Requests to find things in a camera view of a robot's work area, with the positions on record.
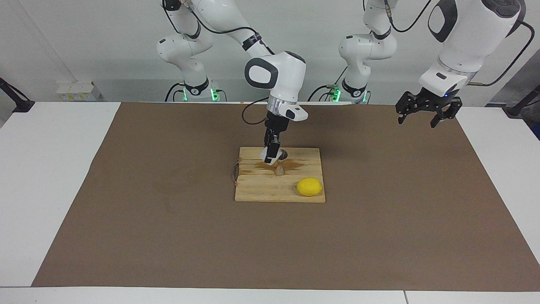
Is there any black base cable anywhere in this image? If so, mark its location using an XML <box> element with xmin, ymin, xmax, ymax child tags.
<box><xmin>307</xmin><ymin>64</ymin><xmax>350</xmax><ymax>102</ymax></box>
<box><xmin>165</xmin><ymin>82</ymin><xmax>187</xmax><ymax>102</ymax></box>

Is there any wooden cutting board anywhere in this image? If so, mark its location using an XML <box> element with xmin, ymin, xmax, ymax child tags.
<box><xmin>231</xmin><ymin>147</ymin><xmax>326</xmax><ymax>204</ymax></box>

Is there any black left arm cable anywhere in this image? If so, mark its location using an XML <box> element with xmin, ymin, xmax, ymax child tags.
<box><xmin>382</xmin><ymin>0</ymin><xmax>536</xmax><ymax>87</ymax></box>

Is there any metal double jigger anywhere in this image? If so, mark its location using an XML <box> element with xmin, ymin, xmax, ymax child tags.
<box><xmin>274</xmin><ymin>150</ymin><xmax>289</xmax><ymax>176</ymax></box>

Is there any small clear glass cup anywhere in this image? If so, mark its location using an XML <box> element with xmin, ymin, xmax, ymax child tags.
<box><xmin>260</xmin><ymin>147</ymin><xmax>280</xmax><ymax>165</ymax></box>

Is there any black clamp stand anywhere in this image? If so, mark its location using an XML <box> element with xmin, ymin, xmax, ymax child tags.
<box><xmin>505</xmin><ymin>84</ymin><xmax>540</xmax><ymax>117</ymax></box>
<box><xmin>0</xmin><ymin>78</ymin><xmax>35</xmax><ymax>113</ymax></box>

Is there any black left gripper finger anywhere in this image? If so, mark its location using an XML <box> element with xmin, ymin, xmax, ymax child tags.
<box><xmin>395</xmin><ymin>90</ymin><xmax>420</xmax><ymax>125</ymax></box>
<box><xmin>429</xmin><ymin>97</ymin><xmax>464</xmax><ymax>128</ymax></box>

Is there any white wall socket box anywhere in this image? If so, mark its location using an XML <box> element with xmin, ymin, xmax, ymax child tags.
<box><xmin>56</xmin><ymin>81</ymin><xmax>103</xmax><ymax>102</ymax></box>

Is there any yellow lemon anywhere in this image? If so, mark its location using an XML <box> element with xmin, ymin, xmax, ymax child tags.
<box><xmin>296</xmin><ymin>178</ymin><xmax>323</xmax><ymax>197</ymax></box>

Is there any brown paper table mat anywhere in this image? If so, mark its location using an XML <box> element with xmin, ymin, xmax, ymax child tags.
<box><xmin>32</xmin><ymin>103</ymin><xmax>540</xmax><ymax>293</ymax></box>

